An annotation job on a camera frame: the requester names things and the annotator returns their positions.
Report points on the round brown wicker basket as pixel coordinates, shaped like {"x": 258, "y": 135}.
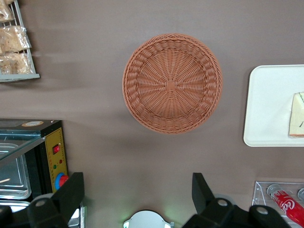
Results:
{"x": 172, "y": 85}

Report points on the red cola bottle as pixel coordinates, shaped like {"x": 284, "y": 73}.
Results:
{"x": 288, "y": 206}

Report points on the clear bag of snacks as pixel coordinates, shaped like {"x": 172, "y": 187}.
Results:
{"x": 14, "y": 63}
{"x": 4, "y": 12}
{"x": 12, "y": 39}

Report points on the steel food pan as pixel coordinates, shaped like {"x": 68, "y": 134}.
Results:
{"x": 12, "y": 175}
{"x": 14, "y": 205}

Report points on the triangular sandwich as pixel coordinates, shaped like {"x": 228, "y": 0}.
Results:
{"x": 297, "y": 114}

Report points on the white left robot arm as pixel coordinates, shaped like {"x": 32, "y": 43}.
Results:
{"x": 148, "y": 219}

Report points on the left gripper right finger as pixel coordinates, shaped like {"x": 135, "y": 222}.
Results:
{"x": 213, "y": 213}

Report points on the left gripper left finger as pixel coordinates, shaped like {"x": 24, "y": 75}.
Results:
{"x": 64, "y": 202}

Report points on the clear acrylic bottle rack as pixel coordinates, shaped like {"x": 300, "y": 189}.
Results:
{"x": 260, "y": 192}

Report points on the beige plastic tray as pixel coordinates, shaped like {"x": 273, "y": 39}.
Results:
{"x": 268, "y": 107}

